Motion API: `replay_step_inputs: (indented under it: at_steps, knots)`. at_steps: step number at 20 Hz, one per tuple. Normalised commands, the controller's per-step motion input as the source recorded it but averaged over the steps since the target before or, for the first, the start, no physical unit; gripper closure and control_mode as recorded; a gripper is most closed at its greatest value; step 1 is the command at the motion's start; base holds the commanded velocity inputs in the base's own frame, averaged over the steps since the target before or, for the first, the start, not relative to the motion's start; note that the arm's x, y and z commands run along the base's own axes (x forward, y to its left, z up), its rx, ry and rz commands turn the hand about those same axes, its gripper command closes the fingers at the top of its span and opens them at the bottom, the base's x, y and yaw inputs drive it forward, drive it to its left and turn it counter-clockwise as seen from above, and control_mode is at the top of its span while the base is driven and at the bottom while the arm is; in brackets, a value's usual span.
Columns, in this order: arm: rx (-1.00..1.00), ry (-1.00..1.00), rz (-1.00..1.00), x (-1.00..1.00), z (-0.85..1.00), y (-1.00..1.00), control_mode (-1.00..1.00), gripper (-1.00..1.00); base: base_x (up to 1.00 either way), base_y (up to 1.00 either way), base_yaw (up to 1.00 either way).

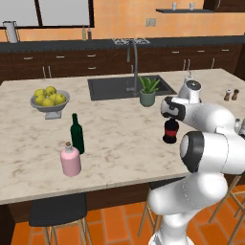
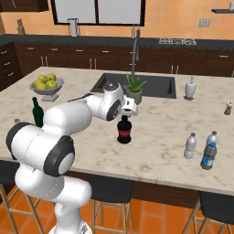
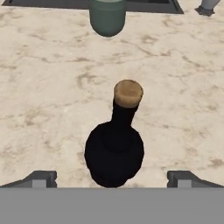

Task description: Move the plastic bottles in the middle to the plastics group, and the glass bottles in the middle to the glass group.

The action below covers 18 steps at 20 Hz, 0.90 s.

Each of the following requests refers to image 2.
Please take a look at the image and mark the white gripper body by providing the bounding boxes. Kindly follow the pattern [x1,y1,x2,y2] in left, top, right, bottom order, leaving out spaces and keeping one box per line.
[122,102,140,119]

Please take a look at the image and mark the potted green plant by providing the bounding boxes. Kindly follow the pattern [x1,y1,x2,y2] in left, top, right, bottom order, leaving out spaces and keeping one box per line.
[124,72,148,105]

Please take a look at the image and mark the dark cola plastic bottle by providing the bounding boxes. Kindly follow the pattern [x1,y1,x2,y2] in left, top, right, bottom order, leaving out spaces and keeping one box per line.
[117,115,133,144]

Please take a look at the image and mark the dark sink basin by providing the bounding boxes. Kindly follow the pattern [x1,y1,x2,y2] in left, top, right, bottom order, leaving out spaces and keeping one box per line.
[90,72,177,100]

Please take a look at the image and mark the grey tap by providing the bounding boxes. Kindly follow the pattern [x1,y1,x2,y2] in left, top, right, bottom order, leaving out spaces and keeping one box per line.
[131,37,142,80]

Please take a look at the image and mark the white soap dispenser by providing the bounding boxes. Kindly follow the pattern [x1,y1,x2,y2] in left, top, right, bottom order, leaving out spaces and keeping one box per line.
[184,76,197,101]

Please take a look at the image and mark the clear plastic bottle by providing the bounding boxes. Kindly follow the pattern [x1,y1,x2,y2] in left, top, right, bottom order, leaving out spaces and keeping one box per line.
[183,132,197,160]
[206,131,218,147]

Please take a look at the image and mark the dark brown base cupboards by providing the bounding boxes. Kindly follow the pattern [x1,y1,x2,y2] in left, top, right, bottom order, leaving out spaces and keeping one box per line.
[13,41,234,79]

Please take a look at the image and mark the black seat wooden stool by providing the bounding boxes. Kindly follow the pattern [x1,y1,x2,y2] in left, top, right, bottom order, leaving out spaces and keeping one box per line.
[182,190,234,234]
[0,159,44,234]
[87,174,134,234]

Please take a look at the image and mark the hob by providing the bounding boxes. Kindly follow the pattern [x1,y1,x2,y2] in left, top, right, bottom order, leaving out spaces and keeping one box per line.
[158,37,197,47]

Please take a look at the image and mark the grey fruit bowl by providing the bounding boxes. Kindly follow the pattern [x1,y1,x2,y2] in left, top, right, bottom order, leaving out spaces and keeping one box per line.
[29,78,66,102]

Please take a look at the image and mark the dark brown island panel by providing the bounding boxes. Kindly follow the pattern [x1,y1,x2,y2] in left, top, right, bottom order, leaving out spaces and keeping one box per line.
[65,170,203,209]

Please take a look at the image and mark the blue plastic bottle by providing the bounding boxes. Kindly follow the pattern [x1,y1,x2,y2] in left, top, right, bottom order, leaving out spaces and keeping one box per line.
[199,142,218,171]

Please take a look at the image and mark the green glass bottle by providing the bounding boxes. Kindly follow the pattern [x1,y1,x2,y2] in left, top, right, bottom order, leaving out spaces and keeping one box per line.
[31,96,46,128]

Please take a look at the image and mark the brown pepper shaker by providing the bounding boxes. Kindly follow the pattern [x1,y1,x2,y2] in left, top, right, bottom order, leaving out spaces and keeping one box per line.
[224,101,234,116]

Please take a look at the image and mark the paper towel holder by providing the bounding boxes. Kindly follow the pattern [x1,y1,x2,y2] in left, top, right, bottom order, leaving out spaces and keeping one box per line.
[67,17,80,37]

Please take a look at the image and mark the black framed window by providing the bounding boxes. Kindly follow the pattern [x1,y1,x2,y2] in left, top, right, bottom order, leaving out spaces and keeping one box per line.
[49,0,146,27]

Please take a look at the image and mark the dark brown drawer cupboard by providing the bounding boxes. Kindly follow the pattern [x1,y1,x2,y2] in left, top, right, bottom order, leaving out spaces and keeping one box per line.
[0,41,23,92]

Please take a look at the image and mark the wooden knife block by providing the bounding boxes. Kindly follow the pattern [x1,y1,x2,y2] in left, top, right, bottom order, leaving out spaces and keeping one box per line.
[16,18,27,36]

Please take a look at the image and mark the grey wall socket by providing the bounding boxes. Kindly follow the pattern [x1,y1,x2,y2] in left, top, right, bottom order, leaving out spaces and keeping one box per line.
[197,17,211,28]

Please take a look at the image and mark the dark wall shelf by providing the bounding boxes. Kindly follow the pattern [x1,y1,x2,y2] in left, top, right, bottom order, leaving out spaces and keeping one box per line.
[211,8,234,15]

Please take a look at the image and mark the dark brown wall cupboard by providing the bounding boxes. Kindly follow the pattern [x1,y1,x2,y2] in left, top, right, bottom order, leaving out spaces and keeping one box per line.
[0,0,50,14]

